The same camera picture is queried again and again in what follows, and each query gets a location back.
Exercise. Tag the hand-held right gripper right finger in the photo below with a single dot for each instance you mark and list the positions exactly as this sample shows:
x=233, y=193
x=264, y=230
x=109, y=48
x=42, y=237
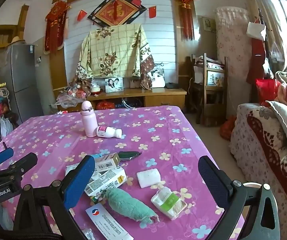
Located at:
x=213, y=180

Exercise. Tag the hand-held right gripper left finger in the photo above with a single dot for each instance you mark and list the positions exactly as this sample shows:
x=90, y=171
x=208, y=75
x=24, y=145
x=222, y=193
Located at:
x=79, y=180

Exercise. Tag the white milk carton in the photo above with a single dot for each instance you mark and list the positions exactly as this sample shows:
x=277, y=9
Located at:
x=106, y=182

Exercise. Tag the white plastic bin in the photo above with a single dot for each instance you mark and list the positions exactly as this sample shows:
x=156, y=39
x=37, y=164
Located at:
x=252, y=184

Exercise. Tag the white foam block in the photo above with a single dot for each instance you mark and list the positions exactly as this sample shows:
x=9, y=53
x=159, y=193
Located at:
x=148, y=178

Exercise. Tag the white paper scrap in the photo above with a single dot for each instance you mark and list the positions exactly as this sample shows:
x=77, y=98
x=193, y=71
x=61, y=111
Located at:
x=71, y=168

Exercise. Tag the small green yellow packet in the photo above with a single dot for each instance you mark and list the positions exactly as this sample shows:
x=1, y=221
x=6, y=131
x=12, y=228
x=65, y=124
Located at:
x=95, y=199

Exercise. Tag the blue packet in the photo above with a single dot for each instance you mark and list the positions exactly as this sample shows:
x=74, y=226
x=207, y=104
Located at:
x=99, y=156

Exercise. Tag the white green medicine box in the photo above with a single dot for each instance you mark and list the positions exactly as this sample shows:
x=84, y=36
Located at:
x=106, y=165

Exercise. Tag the green white tissue packet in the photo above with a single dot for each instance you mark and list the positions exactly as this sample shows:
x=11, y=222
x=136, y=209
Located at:
x=167, y=201

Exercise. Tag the floral covered sofa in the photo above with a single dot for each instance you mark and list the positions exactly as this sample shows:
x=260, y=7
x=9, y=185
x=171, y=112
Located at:
x=248, y=142

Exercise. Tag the white paper sheet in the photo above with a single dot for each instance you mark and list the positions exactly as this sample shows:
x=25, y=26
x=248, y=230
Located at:
x=108, y=223

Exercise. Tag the red plastic bag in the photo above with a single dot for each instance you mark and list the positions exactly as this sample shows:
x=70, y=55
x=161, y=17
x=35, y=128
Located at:
x=228, y=128

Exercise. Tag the teal towel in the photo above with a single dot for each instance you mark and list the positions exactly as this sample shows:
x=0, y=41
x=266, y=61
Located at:
x=128, y=203

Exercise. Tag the dark green packet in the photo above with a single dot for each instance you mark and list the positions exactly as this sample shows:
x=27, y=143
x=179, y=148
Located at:
x=128, y=155

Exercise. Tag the white pill bottle pink label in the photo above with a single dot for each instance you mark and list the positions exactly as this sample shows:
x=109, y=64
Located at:
x=111, y=132

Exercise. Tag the red white patterned blanket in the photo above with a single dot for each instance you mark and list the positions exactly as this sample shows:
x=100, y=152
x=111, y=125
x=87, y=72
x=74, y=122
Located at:
x=271, y=150

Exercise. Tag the pink floral tablecloth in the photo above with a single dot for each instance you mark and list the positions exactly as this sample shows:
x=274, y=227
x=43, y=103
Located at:
x=158, y=142

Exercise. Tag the grey refrigerator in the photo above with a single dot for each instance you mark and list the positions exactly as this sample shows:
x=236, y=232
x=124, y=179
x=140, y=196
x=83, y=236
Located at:
x=21, y=80

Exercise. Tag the red bag under cabinet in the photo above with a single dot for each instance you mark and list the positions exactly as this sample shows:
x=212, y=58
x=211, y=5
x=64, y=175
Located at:
x=104, y=105

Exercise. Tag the pile of bags and bottles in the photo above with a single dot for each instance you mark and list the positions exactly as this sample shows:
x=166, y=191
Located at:
x=76, y=92

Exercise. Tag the wooden chair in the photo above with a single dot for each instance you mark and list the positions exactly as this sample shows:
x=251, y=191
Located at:
x=206, y=92

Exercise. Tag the white pillow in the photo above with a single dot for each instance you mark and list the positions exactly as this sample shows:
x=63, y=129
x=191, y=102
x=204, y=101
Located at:
x=286, y=125

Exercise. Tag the small framed couple photo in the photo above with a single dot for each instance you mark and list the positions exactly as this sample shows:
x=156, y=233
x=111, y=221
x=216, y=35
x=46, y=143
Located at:
x=114, y=85

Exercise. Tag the wooden cabinet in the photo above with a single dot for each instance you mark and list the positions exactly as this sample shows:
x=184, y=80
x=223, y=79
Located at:
x=138, y=95

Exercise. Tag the small wooden box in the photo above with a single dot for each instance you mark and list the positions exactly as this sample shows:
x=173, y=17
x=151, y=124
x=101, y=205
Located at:
x=134, y=83

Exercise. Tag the straw hat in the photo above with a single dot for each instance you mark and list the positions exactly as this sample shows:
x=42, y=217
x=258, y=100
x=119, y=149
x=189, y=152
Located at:
x=16, y=40

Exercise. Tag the large framed photo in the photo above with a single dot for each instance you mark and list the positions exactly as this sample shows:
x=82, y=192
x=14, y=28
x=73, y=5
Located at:
x=157, y=78

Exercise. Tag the hanging red garment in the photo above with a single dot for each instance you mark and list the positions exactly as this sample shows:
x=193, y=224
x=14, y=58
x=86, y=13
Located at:
x=256, y=62

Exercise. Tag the floral covered tall appliance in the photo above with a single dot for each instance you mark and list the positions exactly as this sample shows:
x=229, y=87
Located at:
x=233, y=55

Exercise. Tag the yellow floral cloth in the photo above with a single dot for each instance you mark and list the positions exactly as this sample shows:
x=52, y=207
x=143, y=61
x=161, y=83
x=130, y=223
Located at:
x=113, y=55

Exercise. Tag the red tasselled banner hanging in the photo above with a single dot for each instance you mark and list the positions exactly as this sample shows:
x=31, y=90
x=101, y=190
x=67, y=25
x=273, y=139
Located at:
x=54, y=27

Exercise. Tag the hanging clear plastic bag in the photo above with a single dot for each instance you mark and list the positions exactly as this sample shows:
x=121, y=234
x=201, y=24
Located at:
x=274, y=51

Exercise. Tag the hanging white cloth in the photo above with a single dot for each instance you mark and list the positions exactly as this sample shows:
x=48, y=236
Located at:
x=254, y=30

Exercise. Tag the small red flag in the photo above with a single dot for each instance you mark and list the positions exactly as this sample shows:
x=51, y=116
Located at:
x=136, y=0
x=152, y=11
x=82, y=15

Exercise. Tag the beige curtain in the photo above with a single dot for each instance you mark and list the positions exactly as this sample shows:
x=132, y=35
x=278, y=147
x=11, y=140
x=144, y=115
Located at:
x=276, y=17

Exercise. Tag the white wall switch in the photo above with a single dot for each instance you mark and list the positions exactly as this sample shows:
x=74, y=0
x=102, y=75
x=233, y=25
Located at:
x=38, y=60

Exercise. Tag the small wall picture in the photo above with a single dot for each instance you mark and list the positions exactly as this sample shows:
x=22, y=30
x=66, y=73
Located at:
x=209, y=24

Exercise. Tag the red gold diamond wall decoration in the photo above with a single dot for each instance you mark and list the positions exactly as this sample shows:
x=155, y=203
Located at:
x=114, y=13

